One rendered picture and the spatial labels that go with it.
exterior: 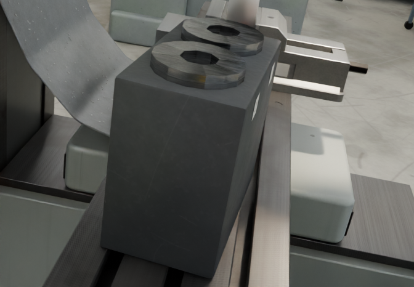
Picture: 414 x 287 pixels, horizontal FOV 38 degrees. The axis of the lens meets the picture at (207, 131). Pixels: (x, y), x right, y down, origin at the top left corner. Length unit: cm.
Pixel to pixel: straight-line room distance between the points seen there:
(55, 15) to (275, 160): 48
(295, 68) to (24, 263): 61
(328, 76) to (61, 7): 49
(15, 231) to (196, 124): 67
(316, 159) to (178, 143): 60
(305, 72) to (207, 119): 57
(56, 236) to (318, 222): 46
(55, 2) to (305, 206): 56
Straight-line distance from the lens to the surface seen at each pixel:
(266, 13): 112
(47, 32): 105
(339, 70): 107
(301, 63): 106
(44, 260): 115
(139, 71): 54
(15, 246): 116
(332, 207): 100
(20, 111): 116
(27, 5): 101
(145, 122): 53
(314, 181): 103
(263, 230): 68
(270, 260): 64
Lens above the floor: 133
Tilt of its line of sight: 26 degrees down
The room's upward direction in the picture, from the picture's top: 10 degrees clockwise
